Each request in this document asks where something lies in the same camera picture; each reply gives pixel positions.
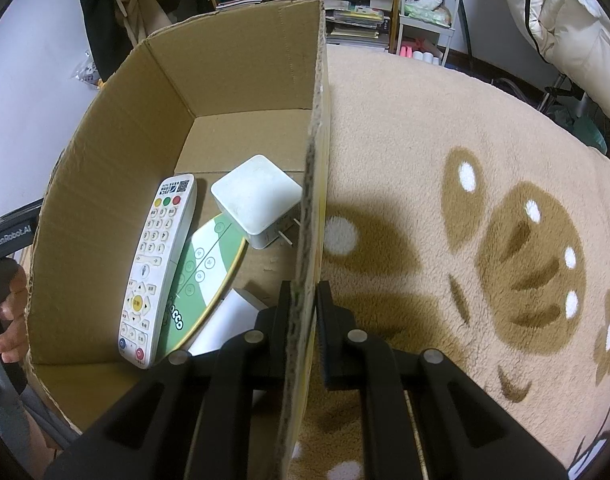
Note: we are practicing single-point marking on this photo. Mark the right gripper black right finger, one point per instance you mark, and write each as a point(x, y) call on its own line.
point(421, 416)

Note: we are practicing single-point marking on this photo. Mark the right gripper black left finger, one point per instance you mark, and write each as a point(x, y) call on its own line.
point(213, 416)

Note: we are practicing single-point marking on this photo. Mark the white TV remote control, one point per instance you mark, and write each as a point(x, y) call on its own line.
point(155, 263)

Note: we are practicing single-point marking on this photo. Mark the cardboard box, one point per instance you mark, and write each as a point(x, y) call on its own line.
point(199, 97)

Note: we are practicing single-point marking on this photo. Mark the person's hand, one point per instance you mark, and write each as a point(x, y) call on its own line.
point(13, 341)

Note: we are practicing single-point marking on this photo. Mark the white flat rectangular device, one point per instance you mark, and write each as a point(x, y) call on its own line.
point(236, 314)

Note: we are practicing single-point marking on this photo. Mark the green white round fan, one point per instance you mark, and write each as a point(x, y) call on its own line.
point(208, 263)

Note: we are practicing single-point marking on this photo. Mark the beige patterned carpet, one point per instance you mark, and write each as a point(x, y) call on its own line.
point(459, 218)

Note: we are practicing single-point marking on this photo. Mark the white power adapter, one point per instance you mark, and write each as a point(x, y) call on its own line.
point(260, 198)

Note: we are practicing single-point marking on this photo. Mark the plastic snack bag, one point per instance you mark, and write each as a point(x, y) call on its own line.
point(87, 72)

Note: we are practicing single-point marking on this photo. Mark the white duvet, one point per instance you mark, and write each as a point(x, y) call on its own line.
point(574, 37)

